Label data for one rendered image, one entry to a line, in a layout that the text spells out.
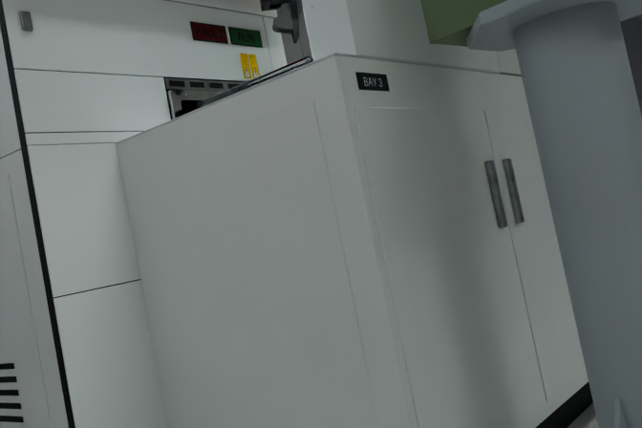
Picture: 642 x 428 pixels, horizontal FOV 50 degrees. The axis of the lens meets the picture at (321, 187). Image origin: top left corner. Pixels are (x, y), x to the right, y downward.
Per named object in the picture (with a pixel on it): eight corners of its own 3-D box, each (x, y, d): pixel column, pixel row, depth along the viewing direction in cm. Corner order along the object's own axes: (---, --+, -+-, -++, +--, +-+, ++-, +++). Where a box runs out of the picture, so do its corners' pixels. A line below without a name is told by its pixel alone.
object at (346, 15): (314, 71, 121) (299, -6, 121) (464, 83, 163) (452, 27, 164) (355, 54, 115) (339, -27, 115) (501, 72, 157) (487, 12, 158)
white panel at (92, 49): (21, 148, 136) (-12, -47, 139) (295, 139, 199) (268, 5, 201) (28, 144, 134) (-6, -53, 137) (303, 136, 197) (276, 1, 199)
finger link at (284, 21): (275, 45, 164) (269, 8, 165) (300, 42, 165) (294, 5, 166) (276, 40, 161) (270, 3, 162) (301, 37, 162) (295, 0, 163)
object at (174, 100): (173, 130, 163) (165, 91, 164) (296, 128, 197) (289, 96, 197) (178, 128, 162) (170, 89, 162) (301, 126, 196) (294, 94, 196)
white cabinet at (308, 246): (182, 525, 144) (115, 144, 150) (422, 387, 218) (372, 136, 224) (448, 577, 104) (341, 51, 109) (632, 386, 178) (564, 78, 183)
